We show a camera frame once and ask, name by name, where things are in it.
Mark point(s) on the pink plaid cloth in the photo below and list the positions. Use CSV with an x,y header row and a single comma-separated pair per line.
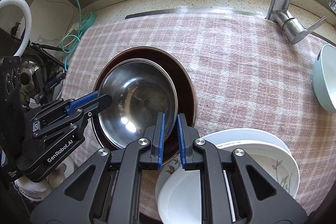
x,y
245,74

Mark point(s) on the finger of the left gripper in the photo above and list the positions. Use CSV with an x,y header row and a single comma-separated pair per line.
x,y
79,103
96,106

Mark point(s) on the left white gloved hand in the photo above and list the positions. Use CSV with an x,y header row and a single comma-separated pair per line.
x,y
37,191

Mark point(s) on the large steel mixing bowl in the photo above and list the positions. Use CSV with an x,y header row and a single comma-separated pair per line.
x,y
187,98

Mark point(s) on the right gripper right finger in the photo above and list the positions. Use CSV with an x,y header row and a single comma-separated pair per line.
x,y
234,187

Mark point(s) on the light blue ceramic bowl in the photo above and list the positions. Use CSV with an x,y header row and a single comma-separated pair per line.
x,y
324,78

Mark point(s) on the red steel bowl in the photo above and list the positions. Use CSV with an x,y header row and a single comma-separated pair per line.
x,y
140,90

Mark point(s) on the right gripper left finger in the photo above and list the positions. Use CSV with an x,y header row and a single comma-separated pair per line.
x,y
106,187

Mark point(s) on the plate with pink roses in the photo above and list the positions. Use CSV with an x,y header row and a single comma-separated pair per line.
x,y
179,200

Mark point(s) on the chrome kitchen faucet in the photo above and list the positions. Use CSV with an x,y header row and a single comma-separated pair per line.
x,y
294,31

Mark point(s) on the plain white plate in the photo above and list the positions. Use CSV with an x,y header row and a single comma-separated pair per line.
x,y
236,134

